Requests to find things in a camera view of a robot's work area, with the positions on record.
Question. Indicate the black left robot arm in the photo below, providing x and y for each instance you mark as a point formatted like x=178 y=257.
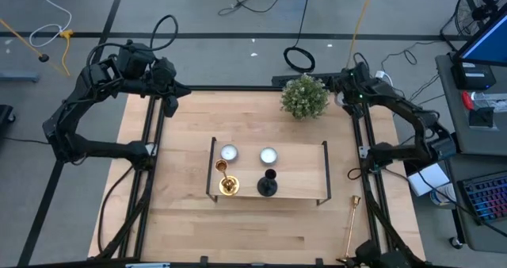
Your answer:
x=99 y=149

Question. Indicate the black power strip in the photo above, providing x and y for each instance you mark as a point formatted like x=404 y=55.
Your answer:
x=289 y=79

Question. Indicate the black floor fan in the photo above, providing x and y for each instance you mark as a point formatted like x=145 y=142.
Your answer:
x=479 y=10

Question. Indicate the gold candlestick holder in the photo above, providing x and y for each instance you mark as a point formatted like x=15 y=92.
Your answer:
x=349 y=232
x=229 y=185

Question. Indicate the yellow pole black tip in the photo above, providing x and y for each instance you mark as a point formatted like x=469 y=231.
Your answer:
x=24 y=38

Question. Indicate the silver aluminium bracket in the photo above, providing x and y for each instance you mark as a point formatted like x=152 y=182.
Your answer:
x=146 y=265

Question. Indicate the grey furniture foot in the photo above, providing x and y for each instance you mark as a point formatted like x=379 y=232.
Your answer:
x=17 y=77

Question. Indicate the black wheeled base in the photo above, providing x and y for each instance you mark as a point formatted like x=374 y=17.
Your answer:
x=4 y=115

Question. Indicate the green potted plant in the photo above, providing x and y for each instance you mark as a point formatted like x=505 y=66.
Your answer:
x=305 y=97

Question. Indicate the black frame clip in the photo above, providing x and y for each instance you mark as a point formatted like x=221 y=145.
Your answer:
x=319 y=262
x=204 y=261

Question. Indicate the black box device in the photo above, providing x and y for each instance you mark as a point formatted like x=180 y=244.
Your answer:
x=473 y=75

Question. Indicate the white box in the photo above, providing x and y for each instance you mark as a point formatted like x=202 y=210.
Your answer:
x=429 y=178

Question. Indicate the wooden riser shelf black legs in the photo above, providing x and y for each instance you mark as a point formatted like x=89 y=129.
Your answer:
x=293 y=169

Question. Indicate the rainbow backlit keyboard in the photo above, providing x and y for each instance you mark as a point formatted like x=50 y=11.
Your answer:
x=489 y=198

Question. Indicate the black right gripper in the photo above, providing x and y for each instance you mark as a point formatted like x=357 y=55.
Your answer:
x=354 y=81

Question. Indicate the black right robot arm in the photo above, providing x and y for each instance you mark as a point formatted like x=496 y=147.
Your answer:
x=396 y=101

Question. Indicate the black candlestick holder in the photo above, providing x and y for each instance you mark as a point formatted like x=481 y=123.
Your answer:
x=267 y=186

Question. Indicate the black aluminium table frame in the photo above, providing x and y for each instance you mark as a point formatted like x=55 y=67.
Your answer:
x=237 y=88

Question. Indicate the blue screen monitor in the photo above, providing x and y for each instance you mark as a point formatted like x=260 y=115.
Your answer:
x=489 y=42

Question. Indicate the grey side desk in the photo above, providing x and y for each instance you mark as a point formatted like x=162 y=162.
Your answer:
x=475 y=141

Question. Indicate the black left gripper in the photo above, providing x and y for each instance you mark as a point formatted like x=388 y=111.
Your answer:
x=164 y=77

